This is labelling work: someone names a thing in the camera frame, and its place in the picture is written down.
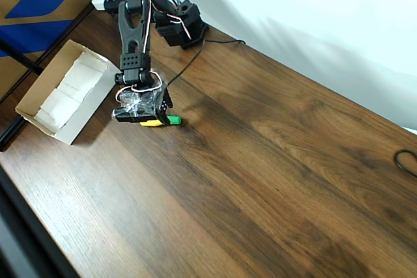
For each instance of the black plastic-wrapped gripper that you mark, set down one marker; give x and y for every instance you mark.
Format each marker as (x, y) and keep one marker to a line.
(163, 107)

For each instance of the yellow green-capped marker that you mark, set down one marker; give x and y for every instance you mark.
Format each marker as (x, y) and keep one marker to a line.
(174, 120)

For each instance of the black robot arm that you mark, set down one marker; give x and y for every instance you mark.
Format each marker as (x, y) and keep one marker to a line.
(130, 34)

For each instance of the white cardboard box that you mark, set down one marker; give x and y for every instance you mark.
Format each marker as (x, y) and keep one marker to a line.
(97, 95)

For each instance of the black metal bar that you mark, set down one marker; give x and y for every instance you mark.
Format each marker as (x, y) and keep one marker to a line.
(19, 57)

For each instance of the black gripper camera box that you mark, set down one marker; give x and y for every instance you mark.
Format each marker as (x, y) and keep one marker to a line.
(133, 116)

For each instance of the black table frame bar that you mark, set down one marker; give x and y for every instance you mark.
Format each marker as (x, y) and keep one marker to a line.
(9, 133)

